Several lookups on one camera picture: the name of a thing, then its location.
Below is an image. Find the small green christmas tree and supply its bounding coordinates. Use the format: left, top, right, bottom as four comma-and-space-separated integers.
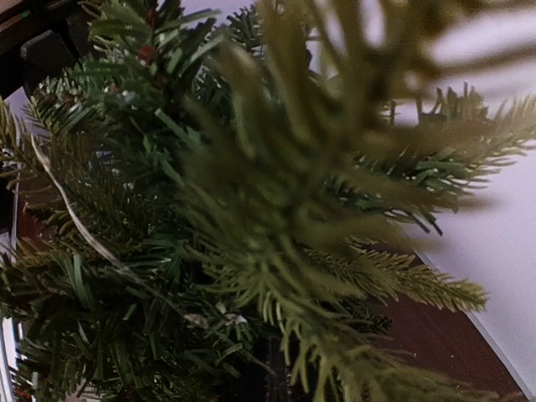
1, 1, 535, 401

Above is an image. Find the fairy light wire string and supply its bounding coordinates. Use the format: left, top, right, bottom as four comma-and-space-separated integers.
31, 133, 252, 332

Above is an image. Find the dark berry sprig ornament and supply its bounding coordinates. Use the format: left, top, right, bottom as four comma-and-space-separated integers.
134, 1, 166, 91

